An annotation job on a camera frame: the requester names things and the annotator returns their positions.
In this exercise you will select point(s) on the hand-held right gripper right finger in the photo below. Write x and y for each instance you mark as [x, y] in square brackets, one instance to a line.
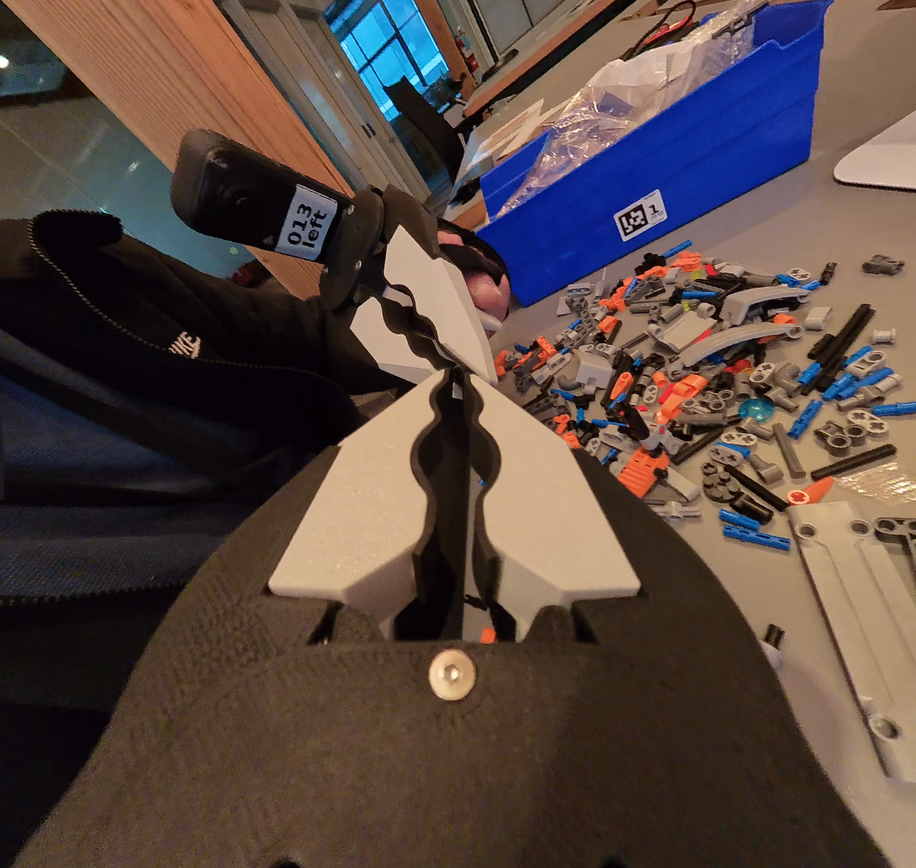
[566, 525]

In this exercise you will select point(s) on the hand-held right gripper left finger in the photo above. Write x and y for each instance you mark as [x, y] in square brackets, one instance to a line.
[351, 525]

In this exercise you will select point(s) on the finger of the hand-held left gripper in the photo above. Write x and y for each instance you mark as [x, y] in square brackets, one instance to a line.
[387, 339]
[437, 289]

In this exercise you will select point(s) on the pile of small building pieces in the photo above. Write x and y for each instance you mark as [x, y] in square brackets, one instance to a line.
[716, 382]

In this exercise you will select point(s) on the clear plastic bag with pieces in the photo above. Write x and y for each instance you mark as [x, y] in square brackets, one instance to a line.
[630, 110]

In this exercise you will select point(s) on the blue plastic bin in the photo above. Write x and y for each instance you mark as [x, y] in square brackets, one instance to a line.
[687, 167]

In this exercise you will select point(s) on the person's left forearm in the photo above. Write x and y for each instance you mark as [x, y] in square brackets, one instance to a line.
[215, 296]

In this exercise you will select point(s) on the person's left hand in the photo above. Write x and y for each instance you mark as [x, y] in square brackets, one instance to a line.
[494, 299]

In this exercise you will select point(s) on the black office chair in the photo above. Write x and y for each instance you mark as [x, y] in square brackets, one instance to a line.
[422, 124]

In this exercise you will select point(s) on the grey office table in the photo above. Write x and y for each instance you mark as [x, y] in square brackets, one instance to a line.
[573, 31]

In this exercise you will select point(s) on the wide light grey panel piece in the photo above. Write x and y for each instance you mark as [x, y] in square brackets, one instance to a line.
[859, 625]

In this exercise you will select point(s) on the small clear plastic bag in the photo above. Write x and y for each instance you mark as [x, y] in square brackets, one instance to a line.
[880, 482]

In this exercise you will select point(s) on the white booklet stand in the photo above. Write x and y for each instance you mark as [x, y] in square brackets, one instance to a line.
[880, 153]

